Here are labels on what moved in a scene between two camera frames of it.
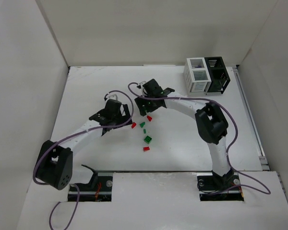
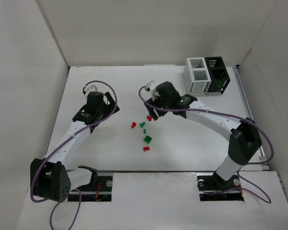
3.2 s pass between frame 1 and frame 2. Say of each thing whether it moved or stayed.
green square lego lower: stayed
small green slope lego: stayed
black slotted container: stayed
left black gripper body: moved
